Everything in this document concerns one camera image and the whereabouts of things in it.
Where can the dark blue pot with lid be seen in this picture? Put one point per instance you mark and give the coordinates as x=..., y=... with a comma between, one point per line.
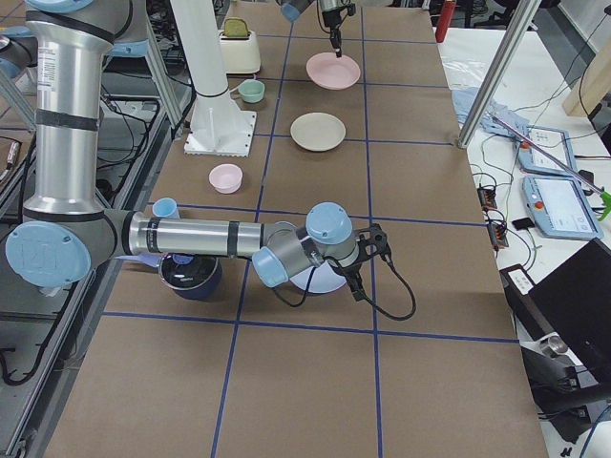
x=192, y=277

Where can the light blue cup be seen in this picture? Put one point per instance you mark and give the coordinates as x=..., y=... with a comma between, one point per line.
x=166, y=208

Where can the blue tape grid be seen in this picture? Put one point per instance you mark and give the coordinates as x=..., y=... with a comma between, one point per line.
x=436, y=372

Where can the lower teach pendant tablet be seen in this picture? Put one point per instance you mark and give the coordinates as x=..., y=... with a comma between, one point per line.
x=559, y=208

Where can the teach pendant tablet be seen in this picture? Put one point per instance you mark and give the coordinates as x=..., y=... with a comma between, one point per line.
x=555, y=142
x=559, y=208

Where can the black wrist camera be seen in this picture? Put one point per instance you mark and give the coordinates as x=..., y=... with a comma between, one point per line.
x=373, y=242

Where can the beige plate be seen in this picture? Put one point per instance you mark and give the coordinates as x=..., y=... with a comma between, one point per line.
x=318, y=132

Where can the light blue plate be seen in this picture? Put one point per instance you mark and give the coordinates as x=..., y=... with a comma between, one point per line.
x=318, y=280

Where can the pink plate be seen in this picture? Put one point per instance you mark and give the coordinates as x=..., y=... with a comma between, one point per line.
x=330, y=72

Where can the cream toaster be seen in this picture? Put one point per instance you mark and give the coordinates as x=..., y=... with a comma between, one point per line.
x=239, y=47

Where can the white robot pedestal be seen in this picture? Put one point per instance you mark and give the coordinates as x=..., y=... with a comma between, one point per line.
x=217, y=126

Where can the upper teach pendant tablet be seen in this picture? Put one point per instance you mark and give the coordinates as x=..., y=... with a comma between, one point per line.
x=555, y=142

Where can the red cylinder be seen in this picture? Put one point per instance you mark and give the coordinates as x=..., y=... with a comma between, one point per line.
x=444, y=20

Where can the clear plastic bag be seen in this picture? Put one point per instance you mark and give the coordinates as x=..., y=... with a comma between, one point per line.
x=464, y=73

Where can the reacher grabber stick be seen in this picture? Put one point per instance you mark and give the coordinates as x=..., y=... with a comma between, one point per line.
x=604, y=196

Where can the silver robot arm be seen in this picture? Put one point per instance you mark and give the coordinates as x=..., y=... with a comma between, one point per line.
x=66, y=233
x=293, y=9

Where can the pink bowl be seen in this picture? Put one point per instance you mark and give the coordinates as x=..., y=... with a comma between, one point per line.
x=226, y=178

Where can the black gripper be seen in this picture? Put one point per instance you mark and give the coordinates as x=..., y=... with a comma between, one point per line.
x=347, y=268
x=332, y=17

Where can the black laptop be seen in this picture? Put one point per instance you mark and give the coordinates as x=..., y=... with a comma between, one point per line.
x=575, y=300

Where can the aluminium frame post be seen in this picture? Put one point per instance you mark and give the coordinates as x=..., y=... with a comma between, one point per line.
x=509, y=43

